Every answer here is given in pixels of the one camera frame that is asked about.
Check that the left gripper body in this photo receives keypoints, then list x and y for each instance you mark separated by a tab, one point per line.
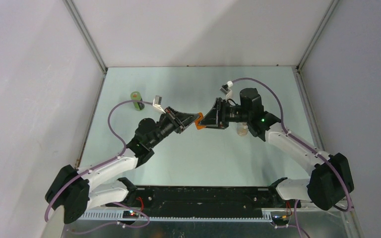
177	125

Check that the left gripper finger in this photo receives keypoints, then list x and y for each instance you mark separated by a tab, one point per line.
185	123
183	117

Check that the clear pill bottle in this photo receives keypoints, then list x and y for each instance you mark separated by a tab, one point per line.
242	129

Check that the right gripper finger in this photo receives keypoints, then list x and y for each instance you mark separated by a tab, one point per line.
211	123
212	106

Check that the orange pill box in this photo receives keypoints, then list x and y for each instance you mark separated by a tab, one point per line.
197	123

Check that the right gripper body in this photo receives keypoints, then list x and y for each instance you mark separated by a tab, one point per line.
224	114

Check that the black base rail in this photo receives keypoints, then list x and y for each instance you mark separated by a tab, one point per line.
205	202

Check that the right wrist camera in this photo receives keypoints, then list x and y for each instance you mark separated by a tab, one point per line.
226	90

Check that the green pill bottle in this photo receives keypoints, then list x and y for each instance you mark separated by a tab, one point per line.
137	100

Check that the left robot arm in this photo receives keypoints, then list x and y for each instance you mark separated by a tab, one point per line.
78	190

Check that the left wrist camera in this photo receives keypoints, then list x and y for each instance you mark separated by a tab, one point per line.
156	104

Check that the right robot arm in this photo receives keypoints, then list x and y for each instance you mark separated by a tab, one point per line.
330	178

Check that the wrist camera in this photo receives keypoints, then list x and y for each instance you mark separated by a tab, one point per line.
156	104
226	90

